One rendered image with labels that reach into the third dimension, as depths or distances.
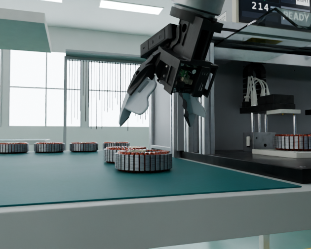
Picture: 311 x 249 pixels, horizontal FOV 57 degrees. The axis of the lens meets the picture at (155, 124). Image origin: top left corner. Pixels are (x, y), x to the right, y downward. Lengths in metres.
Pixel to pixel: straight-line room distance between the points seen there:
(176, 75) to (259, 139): 0.48
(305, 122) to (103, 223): 0.92
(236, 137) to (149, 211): 0.67
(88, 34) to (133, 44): 1.11
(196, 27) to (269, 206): 0.25
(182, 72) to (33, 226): 0.27
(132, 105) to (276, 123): 0.67
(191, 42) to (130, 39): 7.07
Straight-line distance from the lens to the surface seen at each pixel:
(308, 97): 1.15
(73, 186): 0.41
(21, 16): 1.04
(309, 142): 0.71
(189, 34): 0.43
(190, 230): 0.34
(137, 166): 0.51
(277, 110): 0.77
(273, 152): 0.71
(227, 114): 0.94
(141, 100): 0.45
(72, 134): 6.96
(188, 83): 0.45
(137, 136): 7.14
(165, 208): 0.32
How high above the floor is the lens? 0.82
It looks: 2 degrees up
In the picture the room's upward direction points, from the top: straight up
